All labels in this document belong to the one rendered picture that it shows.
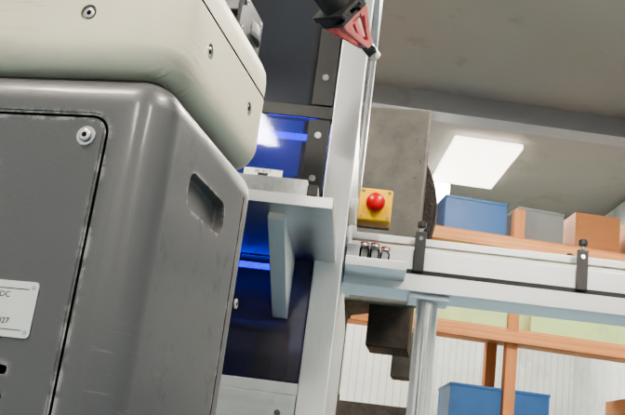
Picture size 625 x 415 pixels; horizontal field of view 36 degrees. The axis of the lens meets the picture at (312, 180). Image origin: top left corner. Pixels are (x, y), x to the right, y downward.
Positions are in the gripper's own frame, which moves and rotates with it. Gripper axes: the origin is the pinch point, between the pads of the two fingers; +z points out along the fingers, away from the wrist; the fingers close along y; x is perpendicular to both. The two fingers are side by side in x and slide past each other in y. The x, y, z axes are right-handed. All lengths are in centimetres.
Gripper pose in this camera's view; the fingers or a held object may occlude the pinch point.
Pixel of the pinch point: (364, 43)
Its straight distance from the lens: 181.7
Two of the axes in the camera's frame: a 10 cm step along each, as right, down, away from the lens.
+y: -5.2, -0.9, 8.5
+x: -6.3, 7.1, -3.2
